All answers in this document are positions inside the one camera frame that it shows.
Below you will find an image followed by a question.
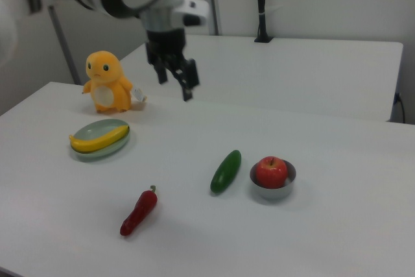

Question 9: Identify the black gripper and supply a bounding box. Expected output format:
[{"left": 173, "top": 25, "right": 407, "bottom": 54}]
[{"left": 145, "top": 27, "right": 200, "bottom": 101}]

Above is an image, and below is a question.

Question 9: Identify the green toy cucumber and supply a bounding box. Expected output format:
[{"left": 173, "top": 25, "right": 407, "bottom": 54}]
[{"left": 209, "top": 149, "right": 243, "bottom": 195}]

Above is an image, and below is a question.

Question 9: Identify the small grey metal bowl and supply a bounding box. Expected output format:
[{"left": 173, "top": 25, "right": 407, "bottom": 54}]
[{"left": 249, "top": 158, "right": 297, "bottom": 200}]

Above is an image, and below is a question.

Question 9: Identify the white paper hang tag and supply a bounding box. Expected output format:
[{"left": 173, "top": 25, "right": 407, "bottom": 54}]
[{"left": 132, "top": 86, "right": 148, "bottom": 103}]

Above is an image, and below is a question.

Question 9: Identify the orange plush dinosaur toy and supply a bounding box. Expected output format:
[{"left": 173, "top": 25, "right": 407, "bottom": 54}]
[{"left": 81, "top": 50, "right": 134, "bottom": 114}]

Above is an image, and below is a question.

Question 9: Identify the pale green round plate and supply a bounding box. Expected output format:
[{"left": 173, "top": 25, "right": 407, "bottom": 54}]
[{"left": 69, "top": 119, "right": 132, "bottom": 163}]

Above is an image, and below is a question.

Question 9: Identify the yellow toy banana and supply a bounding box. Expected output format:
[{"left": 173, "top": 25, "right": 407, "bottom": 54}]
[{"left": 68, "top": 125, "right": 130, "bottom": 154}]

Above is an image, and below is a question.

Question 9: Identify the red toy apple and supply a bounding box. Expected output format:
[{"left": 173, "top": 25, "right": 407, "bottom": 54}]
[{"left": 255, "top": 156, "right": 289, "bottom": 189}]

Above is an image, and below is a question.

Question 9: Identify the red toy chili pepper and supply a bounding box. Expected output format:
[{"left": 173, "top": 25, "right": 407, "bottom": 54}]
[{"left": 120, "top": 185, "right": 159, "bottom": 237}]

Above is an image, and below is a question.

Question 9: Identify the black wall cable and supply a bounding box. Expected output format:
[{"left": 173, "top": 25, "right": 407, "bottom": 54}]
[{"left": 393, "top": 91, "right": 407, "bottom": 125}]

